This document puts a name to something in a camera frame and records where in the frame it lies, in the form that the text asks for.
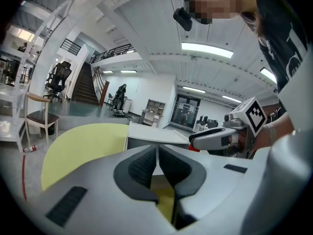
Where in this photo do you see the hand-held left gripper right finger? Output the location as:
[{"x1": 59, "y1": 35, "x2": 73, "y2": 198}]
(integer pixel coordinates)
[{"x1": 158, "y1": 144, "x2": 256, "y2": 230}]

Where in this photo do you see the person's right hand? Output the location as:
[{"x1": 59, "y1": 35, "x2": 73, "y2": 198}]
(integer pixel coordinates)
[{"x1": 228, "y1": 130, "x2": 256, "y2": 154}]

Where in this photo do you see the black head camera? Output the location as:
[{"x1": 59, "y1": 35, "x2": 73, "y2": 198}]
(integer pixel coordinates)
[{"x1": 173, "y1": 7, "x2": 194, "y2": 32}]

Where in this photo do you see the dark staircase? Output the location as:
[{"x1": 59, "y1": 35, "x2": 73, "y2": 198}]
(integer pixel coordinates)
[{"x1": 70, "y1": 62, "x2": 100, "y2": 107}]

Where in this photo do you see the black office chair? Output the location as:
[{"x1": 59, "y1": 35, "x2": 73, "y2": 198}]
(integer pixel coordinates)
[{"x1": 43, "y1": 61, "x2": 73, "y2": 103}]

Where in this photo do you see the plastic bottle with red label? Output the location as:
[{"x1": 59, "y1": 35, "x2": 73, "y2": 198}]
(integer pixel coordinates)
[{"x1": 22, "y1": 144, "x2": 39, "y2": 154}]

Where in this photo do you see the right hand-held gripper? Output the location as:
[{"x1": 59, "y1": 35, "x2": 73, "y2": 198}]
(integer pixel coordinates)
[{"x1": 188, "y1": 96, "x2": 268, "y2": 159}]

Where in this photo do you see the grey wristband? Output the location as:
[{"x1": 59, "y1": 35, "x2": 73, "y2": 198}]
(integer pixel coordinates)
[{"x1": 265, "y1": 123, "x2": 276, "y2": 147}]

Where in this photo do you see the black glass double door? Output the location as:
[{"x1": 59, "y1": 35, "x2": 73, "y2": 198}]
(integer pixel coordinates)
[{"x1": 170, "y1": 94, "x2": 201, "y2": 132}]

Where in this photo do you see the person's black printed shirt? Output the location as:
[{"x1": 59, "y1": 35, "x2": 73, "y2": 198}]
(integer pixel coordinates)
[{"x1": 254, "y1": 0, "x2": 309, "y2": 94}]

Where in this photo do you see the white box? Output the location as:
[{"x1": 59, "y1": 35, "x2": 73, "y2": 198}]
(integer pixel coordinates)
[{"x1": 123, "y1": 121, "x2": 197, "y2": 152}]

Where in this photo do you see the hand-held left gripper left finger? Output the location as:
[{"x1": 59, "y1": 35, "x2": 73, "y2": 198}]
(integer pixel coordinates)
[{"x1": 9, "y1": 144, "x2": 177, "y2": 235}]

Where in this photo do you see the long ceiling light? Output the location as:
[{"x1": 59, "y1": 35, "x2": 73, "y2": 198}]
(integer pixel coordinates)
[
  {"x1": 181, "y1": 42, "x2": 234, "y2": 59},
  {"x1": 182, "y1": 86, "x2": 207, "y2": 94},
  {"x1": 259, "y1": 67, "x2": 277, "y2": 84},
  {"x1": 222, "y1": 94, "x2": 243, "y2": 104}
]

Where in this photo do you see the black equipment on bench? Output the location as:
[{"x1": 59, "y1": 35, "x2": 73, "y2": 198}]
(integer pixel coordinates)
[{"x1": 195, "y1": 115, "x2": 219, "y2": 132}]

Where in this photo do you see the person's head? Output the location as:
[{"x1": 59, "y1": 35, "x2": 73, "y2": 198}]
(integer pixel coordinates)
[{"x1": 183, "y1": 0, "x2": 260, "y2": 25}]

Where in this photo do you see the white open cabinet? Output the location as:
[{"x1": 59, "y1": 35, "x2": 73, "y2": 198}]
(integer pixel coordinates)
[{"x1": 140, "y1": 98, "x2": 166, "y2": 128}]

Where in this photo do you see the person's right forearm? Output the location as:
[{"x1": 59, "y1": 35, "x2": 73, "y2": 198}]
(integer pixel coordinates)
[{"x1": 254, "y1": 111, "x2": 295, "y2": 154}]

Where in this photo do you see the white metal shelf rack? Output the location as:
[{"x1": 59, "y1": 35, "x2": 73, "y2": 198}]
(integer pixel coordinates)
[{"x1": 0, "y1": 0, "x2": 79, "y2": 154}]

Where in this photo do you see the black balcony railing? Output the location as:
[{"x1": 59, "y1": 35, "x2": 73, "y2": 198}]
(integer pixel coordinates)
[{"x1": 89, "y1": 44, "x2": 136, "y2": 64}]

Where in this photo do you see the wooden chair with dark seat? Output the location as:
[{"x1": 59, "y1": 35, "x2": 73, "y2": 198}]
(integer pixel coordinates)
[{"x1": 25, "y1": 92, "x2": 60, "y2": 146}]

